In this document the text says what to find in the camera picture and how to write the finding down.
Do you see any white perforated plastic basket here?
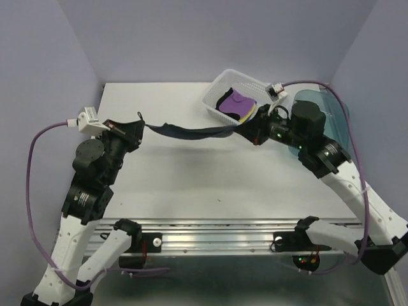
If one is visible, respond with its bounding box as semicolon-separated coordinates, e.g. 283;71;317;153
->
200;69;289;126

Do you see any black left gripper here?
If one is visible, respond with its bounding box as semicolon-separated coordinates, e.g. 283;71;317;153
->
99;117;147;182

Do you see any purple and grey towel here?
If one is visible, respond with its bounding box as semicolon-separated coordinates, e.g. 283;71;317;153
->
215;87;257;121

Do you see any yellow and grey towel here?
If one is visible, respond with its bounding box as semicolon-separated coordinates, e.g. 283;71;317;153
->
238;103;257;123

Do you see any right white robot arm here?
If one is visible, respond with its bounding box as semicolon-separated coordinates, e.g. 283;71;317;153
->
235;100;407;275

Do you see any blue and grey towel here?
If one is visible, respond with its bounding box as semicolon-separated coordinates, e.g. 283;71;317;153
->
243;113;255;123

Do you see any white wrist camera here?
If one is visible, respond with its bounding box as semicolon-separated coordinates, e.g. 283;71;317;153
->
265;83;288;115
77;106;110;136

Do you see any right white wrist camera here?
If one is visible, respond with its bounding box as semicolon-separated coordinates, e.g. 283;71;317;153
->
265;83;288;115

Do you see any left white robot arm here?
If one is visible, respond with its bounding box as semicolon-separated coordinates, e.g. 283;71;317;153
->
21;120;145;305

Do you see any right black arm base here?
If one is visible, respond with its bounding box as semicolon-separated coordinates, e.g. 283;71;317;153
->
270;231;331;273

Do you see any teal translucent plastic bin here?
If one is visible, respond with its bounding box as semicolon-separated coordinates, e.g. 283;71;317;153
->
293;89;349;151

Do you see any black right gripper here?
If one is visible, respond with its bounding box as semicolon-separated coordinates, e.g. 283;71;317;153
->
233;104;308;151

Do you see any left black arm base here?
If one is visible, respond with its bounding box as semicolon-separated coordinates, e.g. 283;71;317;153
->
118;232;163;269

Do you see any dark grey towel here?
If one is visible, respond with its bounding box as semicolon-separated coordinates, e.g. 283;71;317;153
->
137;112;237;141

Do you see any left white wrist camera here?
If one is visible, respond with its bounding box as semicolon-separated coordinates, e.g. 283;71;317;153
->
77;106;110;136

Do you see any aluminium mounting rail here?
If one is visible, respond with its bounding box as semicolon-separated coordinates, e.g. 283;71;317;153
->
92;218;396;256

